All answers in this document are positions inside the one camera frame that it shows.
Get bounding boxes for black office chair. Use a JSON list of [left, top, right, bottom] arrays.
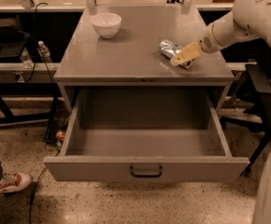
[[220, 64, 271, 177]]

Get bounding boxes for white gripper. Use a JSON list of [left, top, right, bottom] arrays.
[[170, 24, 222, 67]]

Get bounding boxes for black floor cable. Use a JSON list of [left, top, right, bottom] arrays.
[[27, 149, 61, 224]]

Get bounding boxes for black drawer handle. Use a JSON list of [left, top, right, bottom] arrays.
[[129, 166, 163, 178]]

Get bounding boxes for grey cabinet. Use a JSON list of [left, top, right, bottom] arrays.
[[54, 5, 233, 109]]

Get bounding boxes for silver redbull can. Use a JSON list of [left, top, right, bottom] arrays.
[[159, 39, 182, 59]]

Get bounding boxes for white red sneaker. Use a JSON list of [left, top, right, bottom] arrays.
[[0, 173, 33, 195]]

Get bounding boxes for red can on floor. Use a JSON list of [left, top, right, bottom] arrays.
[[56, 130, 65, 142]]

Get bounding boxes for clear water bottle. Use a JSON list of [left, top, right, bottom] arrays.
[[38, 41, 53, 68], [20, 48, 34, 69]]

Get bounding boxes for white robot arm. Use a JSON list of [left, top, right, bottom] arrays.
[[170, 0, 271, 224]]

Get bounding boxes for white ceramic bowl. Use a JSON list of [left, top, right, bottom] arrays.
[[91, 12, 121, 38]]

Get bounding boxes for open grey top drawer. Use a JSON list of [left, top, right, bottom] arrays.
[[44, 87, 249, 182]]

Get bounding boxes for black hanging cable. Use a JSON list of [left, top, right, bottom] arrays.
[[22, 2, 56, 84]]

